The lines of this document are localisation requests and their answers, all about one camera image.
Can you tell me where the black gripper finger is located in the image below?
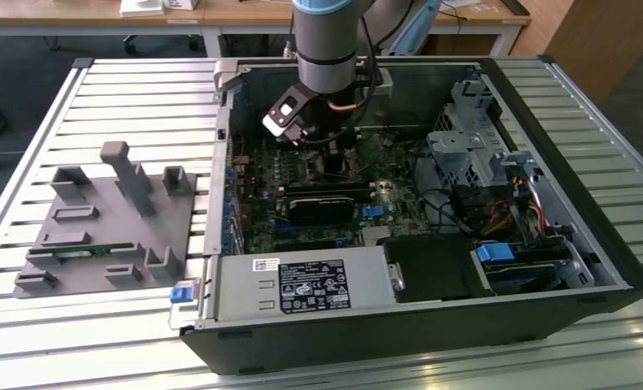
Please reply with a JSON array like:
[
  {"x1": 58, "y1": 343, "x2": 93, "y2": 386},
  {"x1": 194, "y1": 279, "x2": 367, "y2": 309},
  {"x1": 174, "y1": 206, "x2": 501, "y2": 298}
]
[{"x1": 323, "y1": 141, "x2": 349, "y2": 176}]

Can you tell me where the black CPU socket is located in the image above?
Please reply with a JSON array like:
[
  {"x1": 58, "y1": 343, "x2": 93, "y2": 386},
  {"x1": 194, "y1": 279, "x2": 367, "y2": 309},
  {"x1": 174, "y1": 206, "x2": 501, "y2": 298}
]
[{"x1": 304, "y1": 149, "x2": 361, "y2": 183}]

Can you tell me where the black RAM stick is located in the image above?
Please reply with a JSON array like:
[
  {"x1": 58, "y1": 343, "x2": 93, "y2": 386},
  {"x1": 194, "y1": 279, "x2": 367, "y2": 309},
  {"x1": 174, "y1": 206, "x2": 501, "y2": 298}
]
[{"x1": 283, "y1": 183, "x2": 369, "y2": 198}]

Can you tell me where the black graphics card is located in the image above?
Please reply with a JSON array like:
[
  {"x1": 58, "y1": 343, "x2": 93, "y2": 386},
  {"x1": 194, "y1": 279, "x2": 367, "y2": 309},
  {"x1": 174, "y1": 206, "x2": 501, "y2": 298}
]
[{"x1": 287, "y1": 197, "x2": 355, "y2": 224}]

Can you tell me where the green motherboard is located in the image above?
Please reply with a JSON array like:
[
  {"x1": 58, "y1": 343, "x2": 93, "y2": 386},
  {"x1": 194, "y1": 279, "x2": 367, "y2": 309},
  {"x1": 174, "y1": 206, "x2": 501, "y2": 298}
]
[{"x1": 222, "y1": 129, "x2": 436, "y2": 255}]

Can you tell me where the silver heat sink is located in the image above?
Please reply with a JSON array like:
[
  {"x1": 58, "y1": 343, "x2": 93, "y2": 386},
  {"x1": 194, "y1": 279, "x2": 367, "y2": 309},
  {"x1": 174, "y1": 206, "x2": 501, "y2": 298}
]
[{"x1": 361, "y1": 226, "x2": 391, "y2": 246}]

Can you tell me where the silver drive cage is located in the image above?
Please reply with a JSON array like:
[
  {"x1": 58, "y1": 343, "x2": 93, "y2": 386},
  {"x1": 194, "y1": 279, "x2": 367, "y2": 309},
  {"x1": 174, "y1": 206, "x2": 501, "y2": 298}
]
[{"x1": 425, "y1": 79, "x2": 544, "y2": 188}]

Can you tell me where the pale blue teach pendant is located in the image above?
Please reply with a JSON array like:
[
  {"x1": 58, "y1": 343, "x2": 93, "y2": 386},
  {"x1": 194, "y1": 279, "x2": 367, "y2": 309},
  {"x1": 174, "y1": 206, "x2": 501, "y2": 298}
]
[{"x1": 379, "y1": 0, "x2": 441, "y2": 57}]

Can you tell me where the black plastic shroud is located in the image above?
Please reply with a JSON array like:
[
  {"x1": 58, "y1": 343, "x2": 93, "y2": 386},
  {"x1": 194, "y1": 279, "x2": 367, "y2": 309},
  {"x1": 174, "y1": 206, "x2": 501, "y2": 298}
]
[{"x1": 379, "y1": 234, "x2": 493, "y2": 305}]

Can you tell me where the silver power supply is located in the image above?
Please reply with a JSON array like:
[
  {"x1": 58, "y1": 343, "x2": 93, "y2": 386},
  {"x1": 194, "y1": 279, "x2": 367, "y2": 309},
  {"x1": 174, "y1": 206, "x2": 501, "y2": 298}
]
[{"x1": 210, "y1": 245, "x2": 397, "y2": 322}]

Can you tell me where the blue disk carrier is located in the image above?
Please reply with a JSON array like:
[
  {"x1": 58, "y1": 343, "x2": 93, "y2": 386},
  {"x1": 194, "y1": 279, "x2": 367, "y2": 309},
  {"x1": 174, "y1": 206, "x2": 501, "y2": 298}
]
[{"x1": 475, "y1": 242, "x2": 516, "y2": 265}]

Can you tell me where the grey parts rack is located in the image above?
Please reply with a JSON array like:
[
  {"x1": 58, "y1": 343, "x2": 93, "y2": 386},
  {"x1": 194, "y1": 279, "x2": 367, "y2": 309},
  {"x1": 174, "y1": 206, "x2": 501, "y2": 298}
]
[{"x1": 14, "y1": 141, "x2": 200, "y2": 301}]

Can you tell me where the black PC case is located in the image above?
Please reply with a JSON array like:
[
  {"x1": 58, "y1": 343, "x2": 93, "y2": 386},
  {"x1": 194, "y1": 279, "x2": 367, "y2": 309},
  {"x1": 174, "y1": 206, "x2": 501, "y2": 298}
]
[{"x1": 177, "y1": 55, "x2": 643, "y2": 377}]

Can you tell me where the green RAM stick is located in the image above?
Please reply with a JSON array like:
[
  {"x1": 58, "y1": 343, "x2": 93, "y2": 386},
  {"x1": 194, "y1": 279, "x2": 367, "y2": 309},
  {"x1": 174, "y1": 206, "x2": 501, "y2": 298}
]
[{"x1": 26, "y1": 242, "x2": 137, "y2": 259}]

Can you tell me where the wooden cabinet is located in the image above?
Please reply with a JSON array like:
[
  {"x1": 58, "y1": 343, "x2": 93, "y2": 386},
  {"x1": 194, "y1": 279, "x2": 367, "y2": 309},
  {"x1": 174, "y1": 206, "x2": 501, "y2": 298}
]
[{"x1": 509, "y1": 0, "x2": 643, "y2": 105}]

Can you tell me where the wooden desk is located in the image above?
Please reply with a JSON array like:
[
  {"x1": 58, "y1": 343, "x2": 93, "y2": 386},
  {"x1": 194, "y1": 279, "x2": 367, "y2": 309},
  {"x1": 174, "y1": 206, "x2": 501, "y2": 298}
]
[{"x1": 0, "y1": 0, "x2": 533, "y2": 58}]

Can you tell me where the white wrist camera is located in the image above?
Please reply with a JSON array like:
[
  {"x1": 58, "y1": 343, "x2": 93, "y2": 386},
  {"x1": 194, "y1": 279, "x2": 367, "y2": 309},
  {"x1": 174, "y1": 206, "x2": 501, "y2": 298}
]
[{"x1": 261, "y1": 84, "x2": 316, "y2": 145}]

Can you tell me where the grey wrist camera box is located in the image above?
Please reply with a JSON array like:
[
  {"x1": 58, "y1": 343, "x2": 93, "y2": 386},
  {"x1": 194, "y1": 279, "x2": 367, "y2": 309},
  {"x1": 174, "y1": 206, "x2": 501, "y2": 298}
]
[{"x1": 352, "y1": 60, "x2": 396, "y2": 98}]

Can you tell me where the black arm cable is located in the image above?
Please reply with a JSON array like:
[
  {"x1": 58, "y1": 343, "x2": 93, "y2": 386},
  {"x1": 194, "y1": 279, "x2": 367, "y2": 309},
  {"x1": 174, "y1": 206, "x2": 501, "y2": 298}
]
[{"x1": 301, "y1": 15, "x2": 380, "y2": 143}]

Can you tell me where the coloured wire bundle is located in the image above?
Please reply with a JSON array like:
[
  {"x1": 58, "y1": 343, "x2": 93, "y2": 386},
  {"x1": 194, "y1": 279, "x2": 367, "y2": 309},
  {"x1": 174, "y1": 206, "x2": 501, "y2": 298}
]
[{"x1": 483, "y1": 174, "x2": 549, "y2": 239}]

